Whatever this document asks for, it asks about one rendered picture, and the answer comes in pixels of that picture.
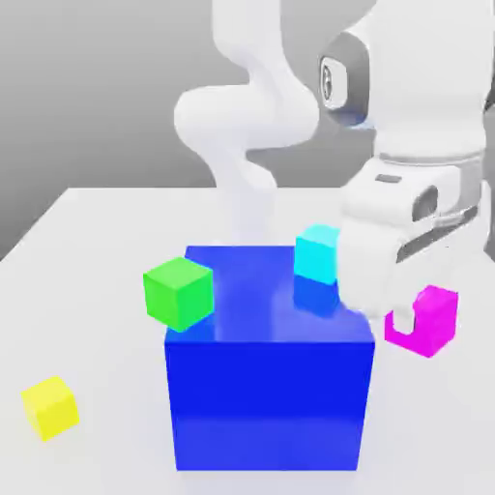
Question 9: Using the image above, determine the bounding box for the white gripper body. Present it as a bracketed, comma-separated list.
[336, 206, 484, 321]

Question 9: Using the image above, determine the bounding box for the small cyan cube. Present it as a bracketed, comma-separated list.
[293, 223, 341, 286]

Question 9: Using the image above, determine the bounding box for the small green cube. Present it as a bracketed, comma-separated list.
[142, 255, 215, 334]

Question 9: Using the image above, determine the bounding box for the large blue box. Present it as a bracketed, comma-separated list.
[163, 245, 376, 472]

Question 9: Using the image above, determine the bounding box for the small yellow cube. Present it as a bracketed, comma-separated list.
[19, 375, 81, 443]

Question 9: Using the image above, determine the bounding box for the small magenta cube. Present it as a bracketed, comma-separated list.
[383, 284, 460, 359]

